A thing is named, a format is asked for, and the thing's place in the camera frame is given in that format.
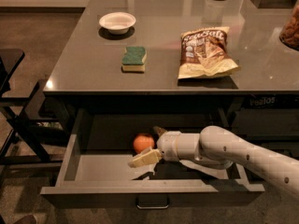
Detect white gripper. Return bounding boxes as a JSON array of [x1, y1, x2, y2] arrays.
[[128, 126, 180, 168]]

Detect orange fruit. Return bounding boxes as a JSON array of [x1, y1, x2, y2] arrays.
[[133, 133, 155, 153]]

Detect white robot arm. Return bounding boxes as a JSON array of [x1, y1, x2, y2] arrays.
[[128, 126, 299, 197]]

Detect open grey top drawer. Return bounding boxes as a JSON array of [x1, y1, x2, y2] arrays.
[[41, 109, 264, 208]]

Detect green yellow sponge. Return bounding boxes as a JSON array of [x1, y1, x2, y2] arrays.
[[121, 47, 147, 73]]

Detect sea salt chip bag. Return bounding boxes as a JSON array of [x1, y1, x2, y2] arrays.
[[178, 27, 239, 79]]

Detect lower right cabinet drawers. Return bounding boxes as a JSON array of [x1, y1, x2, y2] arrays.
[[232, 93, 299, 182]]

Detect dark wooden chair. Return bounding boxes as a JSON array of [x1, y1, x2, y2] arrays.
[[0, 49, 68, 180]]

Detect white paper bowl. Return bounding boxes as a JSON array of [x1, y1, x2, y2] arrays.
[[99, 12, 136, 35]]

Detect jar of nuts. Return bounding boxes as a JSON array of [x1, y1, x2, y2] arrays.
[[279, 2, 299, 50]]

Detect metal drawer handle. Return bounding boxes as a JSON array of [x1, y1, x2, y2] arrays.
[[135, 199, 169, 210]]

